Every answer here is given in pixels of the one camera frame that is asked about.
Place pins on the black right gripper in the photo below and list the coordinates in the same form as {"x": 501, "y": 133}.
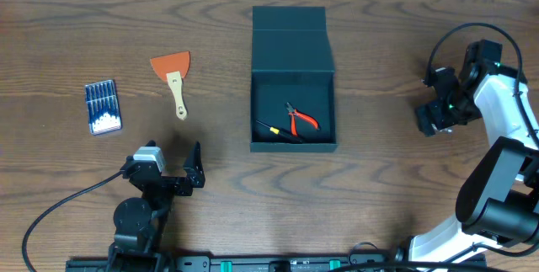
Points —
{"x": 436, "y": 107}

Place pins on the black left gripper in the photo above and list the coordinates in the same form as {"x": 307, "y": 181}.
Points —
{"x": 169, "y": 182}

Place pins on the black yellow screwdriver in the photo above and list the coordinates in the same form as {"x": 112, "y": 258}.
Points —
{"x": 279, "y": 132}

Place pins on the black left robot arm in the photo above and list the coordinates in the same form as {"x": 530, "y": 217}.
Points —
{"x": 140, "y": 221}

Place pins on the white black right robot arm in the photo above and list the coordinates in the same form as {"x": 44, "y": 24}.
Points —
{"x": 497, "y": 206}

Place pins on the blue precision screwdriver set case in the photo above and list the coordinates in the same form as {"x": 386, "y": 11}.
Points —
{"x": 103, "y": 107}

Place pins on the dark green open box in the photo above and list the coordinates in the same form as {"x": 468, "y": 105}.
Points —
{"x": 292, "y": 80}

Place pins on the orange scraper wooden handle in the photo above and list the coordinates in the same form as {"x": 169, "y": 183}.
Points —
{"x": 172, "y": 69}

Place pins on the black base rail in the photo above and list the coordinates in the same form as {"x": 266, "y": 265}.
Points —
{"x": 207, "y": 264}

